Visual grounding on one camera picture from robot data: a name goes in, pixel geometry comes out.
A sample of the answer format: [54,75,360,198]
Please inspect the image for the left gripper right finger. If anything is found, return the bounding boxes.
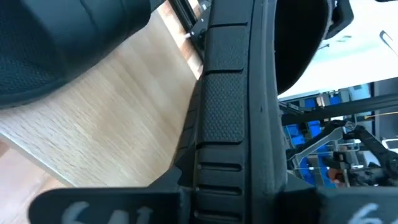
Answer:
[279,173,398,224]

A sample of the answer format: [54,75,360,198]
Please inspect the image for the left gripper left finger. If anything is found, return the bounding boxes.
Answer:
[27,167,187,224]

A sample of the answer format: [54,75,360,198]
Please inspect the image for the black slide sandal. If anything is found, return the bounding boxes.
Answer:
[172,0,355,224]
[0,0,165,109]

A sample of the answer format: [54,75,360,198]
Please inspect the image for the wooden shoe shelf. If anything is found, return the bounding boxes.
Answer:
[0,7,205,188]

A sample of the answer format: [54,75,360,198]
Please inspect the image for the blue storage bin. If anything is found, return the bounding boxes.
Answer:
[300,155,337,189]
[284,124,307,147]
[306,120,323,138]

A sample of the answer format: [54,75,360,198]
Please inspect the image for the black cable on floor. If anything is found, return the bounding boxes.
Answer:
[379,29,398,57]

